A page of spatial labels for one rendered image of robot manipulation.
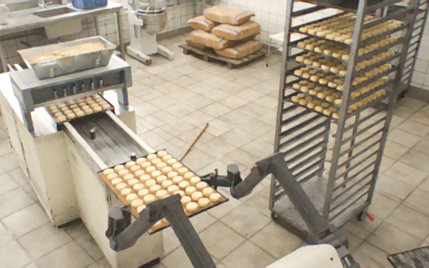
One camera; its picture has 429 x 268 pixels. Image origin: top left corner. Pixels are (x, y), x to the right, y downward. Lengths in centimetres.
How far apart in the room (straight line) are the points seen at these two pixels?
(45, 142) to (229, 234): 146
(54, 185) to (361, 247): 221
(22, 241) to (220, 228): 144
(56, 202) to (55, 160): 35
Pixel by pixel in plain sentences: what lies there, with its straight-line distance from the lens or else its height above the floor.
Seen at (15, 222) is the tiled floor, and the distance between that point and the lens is 367.
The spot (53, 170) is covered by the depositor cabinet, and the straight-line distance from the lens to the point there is 311.
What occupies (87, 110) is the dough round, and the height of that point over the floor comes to 92.
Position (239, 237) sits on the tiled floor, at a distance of 324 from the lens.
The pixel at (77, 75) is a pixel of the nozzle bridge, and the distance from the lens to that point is 291.
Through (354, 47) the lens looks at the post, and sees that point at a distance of 240.
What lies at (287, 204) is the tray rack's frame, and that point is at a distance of 334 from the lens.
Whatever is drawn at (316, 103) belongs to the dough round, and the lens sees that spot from 277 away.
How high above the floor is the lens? 223
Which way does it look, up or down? 30 degrees down
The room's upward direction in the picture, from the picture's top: straight up
